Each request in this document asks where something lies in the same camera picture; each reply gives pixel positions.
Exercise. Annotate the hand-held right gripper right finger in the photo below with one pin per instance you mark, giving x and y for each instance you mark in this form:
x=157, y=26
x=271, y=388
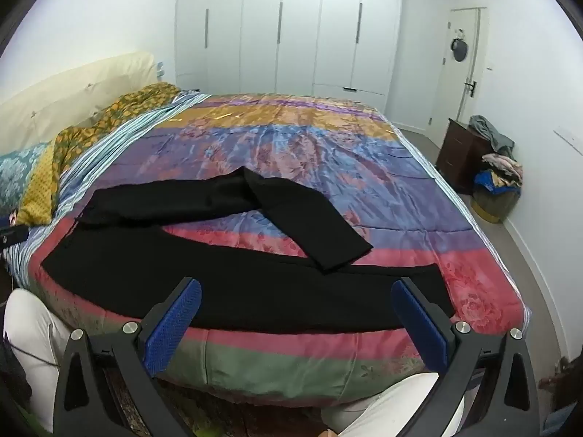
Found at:
x=421, y=323

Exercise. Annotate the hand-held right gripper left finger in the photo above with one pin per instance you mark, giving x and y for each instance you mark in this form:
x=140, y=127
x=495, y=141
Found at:
x=175, y=323

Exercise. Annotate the black pants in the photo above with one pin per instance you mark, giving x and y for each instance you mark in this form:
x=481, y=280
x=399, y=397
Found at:
x=273, y=291

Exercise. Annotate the teal patterned pillow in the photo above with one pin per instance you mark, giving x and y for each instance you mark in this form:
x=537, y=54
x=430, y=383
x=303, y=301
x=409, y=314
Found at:
x=18, y=168

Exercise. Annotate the person's right leg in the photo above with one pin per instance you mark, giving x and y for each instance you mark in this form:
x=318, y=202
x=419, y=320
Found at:
x=387, y=405

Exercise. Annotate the person's leg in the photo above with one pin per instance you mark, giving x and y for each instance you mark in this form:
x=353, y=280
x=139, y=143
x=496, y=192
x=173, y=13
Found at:
x=387, y=405
x=32, y=327

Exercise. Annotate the person's left leg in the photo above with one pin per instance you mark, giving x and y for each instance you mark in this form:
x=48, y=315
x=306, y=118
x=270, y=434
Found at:
x=32, y=327

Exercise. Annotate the yellow patterned cloth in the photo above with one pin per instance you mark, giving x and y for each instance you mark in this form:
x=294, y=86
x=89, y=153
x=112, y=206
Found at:
x=77, y=139

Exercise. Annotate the yellow laundry basket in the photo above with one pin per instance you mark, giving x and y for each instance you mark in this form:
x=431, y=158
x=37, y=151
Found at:
x=494, y=207

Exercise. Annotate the blue striped bed sheet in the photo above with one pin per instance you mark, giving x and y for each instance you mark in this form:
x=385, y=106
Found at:
x=114, y=136

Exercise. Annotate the cream padded headboard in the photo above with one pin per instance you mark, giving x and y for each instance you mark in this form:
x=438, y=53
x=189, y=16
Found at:
x=68, y=95

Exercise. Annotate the dark brown nightstand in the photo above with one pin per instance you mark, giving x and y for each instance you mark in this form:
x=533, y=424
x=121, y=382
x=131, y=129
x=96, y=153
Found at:
x=457, y=159

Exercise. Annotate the pile of mixed clothes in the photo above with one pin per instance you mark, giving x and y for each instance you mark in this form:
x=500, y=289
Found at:
x=501, y=170

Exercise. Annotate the multicolour floral quilt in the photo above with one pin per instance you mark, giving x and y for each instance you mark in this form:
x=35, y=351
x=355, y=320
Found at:
x=341, y=159

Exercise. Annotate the grey cloth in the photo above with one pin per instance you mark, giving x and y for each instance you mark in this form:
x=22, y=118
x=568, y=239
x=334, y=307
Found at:
x=494, y=134

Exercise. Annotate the white door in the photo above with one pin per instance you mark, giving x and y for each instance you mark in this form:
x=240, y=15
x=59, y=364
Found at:
x=455, y=95

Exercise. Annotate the dark round door hanging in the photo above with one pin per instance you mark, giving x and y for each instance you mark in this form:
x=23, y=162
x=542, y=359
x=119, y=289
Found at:
x=458, y=49

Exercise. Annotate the white wardrobe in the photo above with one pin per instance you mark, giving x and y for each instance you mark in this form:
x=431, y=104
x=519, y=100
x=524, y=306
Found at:
x=296, y=32

